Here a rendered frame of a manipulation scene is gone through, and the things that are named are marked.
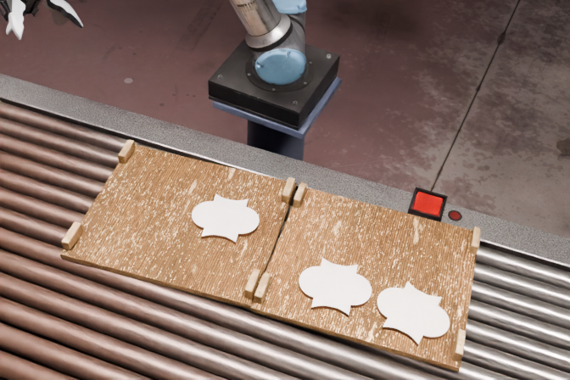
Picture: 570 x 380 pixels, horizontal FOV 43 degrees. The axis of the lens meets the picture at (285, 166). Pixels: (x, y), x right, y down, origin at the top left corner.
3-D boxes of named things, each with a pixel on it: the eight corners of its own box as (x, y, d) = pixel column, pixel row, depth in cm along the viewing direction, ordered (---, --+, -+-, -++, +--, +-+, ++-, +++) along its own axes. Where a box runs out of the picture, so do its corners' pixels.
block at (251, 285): (252, 274, 146) (253, 266, 144) (260, 276, 146) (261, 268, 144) (243, 298, 142) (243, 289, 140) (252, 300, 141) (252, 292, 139)
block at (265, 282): (262, 279, 145) (263, 271, 143) (271, 282, 145) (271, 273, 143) (253, 303, 141) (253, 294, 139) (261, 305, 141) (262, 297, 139)
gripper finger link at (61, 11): (78, 31, 157) (39, 8, 154) (89, 15, 153) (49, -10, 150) (73, 41, 155) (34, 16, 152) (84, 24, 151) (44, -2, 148)
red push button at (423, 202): (416, 194, 167) (417, 190, 166) (442, 202, 166) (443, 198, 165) (410, 212, 163) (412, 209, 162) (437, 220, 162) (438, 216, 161)
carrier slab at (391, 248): (299, 190, 166) (300, 185, 164) (477, 236, 159) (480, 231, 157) (250, 312, 141) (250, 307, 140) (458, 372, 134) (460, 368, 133)
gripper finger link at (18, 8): (13, 53, 144) (18, 19, 149) (23, 35, 140) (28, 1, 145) (-3, 47, 142) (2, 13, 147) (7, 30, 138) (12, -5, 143)
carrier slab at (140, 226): (131, 148, 172) (131, 143, 171) (296, 187, 166) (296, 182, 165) (60, 259, 148) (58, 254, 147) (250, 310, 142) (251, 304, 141)
